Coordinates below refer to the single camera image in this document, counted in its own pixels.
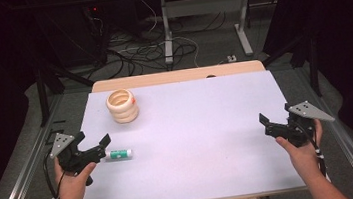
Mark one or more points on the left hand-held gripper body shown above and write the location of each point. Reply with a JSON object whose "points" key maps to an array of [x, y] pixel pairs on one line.
{"points": [[70, 155]]}

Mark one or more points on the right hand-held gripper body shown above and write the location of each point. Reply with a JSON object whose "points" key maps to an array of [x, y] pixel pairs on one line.
{"points": [[304, 121]]}

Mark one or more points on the green and white glue stick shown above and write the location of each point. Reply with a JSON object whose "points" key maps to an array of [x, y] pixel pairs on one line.
{"points": [[118, 154]]}

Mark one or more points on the person's left hand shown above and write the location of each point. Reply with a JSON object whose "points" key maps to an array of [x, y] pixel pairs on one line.
{"points": [[73, 185]]}

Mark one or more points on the person's right hand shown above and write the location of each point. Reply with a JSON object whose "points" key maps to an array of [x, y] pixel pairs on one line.
{"points": [[303, 157]]}

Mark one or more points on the cream ringed pen holder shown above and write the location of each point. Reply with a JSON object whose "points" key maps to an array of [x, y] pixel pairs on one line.
{"points": [[122, 106]]}

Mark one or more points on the black metal stand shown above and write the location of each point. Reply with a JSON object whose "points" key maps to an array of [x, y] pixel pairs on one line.
{"points": [[309, 60], [47, 90]]}

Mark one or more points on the white power plug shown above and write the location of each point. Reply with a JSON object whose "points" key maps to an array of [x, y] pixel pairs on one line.
{"points": [[231, 58]]}

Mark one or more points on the pale work mat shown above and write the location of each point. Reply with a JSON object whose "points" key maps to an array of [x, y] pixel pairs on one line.
{"points": [[189, 138]]}

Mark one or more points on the wooden table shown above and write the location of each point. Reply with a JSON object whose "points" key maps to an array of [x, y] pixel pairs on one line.
{"points": [[168, 77]]}

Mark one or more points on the aluminium floor rail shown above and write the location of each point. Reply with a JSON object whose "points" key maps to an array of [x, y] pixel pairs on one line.
{"points": [[347, 147], [22, 177]]}

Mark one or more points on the grey metal desk frame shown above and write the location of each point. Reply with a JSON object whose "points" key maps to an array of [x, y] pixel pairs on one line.
{"points": [[202, 7]]}

